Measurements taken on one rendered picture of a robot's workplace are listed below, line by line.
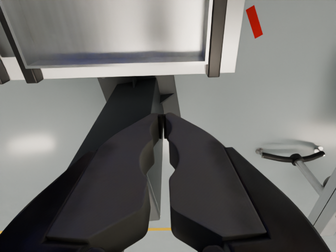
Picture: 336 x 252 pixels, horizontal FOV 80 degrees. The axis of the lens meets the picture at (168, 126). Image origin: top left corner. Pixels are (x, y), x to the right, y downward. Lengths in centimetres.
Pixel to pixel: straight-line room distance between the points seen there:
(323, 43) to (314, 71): 16
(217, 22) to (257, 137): 136
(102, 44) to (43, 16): 8
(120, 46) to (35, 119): 138
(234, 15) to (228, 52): 5
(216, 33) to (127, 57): 14
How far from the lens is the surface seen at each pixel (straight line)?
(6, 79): 42
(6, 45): 41
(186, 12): 32
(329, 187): 143
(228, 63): 35
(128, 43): 33
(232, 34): 34
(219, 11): 31
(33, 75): 38
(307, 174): 161
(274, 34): 135
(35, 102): 160
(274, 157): 165
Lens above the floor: 120
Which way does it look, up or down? 58 degrees down
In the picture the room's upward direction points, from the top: 180 degrees counter-clockwise
